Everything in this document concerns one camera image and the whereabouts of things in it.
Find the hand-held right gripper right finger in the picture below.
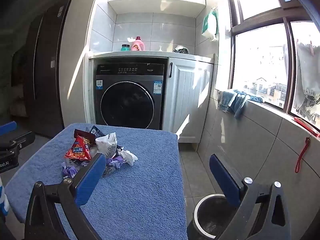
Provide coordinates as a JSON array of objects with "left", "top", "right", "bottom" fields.
[{"left": 209, "top": 154, "right": 292, "bottom": 240}]

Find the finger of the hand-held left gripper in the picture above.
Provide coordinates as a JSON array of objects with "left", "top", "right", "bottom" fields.
[
  {"left": 0, "top": 121, "right": 17, "bottom": 137},
  {"left": 0, "top": 131, "right": 36, "bottom": 153}
]

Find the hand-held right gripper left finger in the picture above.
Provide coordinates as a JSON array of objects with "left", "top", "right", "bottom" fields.
[{"left": 24, "top": 152, "right": 108, "bottom": 240}]

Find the silver wrapper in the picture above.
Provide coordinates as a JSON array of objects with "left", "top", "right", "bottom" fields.
[{"left": 103, "top": 166, "right": 117, "bottom": 178}]

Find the purple wrapper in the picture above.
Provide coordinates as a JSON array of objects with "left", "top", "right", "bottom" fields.
[
  {"left": 62, "top": 162, "right": 79, "bottom": 179},
  {"left": 106, "top": 155, "right": 125, "bottom": 170}
]

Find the white packet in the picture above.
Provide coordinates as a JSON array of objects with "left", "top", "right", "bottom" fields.
[{"left": 95, "top": 132, "right": 118, "bottom": 159}]

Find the white tissue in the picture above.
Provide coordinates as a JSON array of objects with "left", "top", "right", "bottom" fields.
[{"left": 117, "top": 149, "right": 138, "bottom": 167}]

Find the black bin with white rim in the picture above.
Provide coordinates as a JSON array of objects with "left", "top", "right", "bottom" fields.
[{"left": 187, "top": 194, "right": 250, "bottom": 240}]

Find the dark red snack packet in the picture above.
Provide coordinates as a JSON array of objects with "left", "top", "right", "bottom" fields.
[{"left": 73, "top": 129, "right": 97, "bottom": 143}]

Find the person's left hand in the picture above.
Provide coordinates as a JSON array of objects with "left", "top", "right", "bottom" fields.
[{"left": 0, "top": 176, "right": 10, "bottom": 216}]

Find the blue terry towel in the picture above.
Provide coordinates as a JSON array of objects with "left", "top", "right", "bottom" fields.
[{"left": 5, "top": 123, "right": 188, "bottom": 240}]

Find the dark refrigerator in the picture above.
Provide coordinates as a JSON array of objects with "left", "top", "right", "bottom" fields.
[{"left": 23, "top": 0, "right": 72, "bottom": 138}]

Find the blue denim cloth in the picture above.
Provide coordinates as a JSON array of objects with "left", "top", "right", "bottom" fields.
[{"left": 217, "top": 89, "right": 264, "bottom": 119}]

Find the grey front-load washing machine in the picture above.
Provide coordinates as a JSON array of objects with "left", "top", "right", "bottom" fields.
[{"left": 94, "top": 63, "right": 167, "bottom": 131}]

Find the white base cabinet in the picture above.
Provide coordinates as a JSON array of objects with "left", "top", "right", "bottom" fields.
[{"left": 84, "top": 54, "right": 214, "bottom": 144}]

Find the flat red object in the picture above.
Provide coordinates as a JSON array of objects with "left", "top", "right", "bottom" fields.
[{"left": 293, "top": 117, "right": 320, "bottom": 138}]

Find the grey hanging garment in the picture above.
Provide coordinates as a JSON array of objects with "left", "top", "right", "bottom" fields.
[{"left": 292, "top": 39, "right": 320, "bottom": 126}]

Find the crumpled white cloth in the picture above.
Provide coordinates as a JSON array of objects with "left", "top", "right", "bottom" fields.
[{"left": 173, "top": 45, "right": 191, "bottom": 55}]

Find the white countertop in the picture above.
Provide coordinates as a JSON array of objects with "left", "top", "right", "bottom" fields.
[{"left": 89, "top": 50, "right": 215, "bottom": 64}]

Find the pink detergent bottle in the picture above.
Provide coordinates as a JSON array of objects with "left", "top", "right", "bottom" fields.
[{"left": 130, "top": 36, "right": 147, "bottom": 52}]

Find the green and white hanging bag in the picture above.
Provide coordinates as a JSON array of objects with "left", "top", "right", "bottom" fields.
[{"left": 201, "top": 8, "right": 219, "bottom": 42}]

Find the red cord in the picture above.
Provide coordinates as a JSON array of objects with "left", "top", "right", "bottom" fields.
[{"left": 295, "top": 134, "right": 313, "bottom": 174}]

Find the brown window frame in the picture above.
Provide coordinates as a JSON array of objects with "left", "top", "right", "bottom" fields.
[{"left": 223, "top": 0, "right": 320, "bottom": 138}]

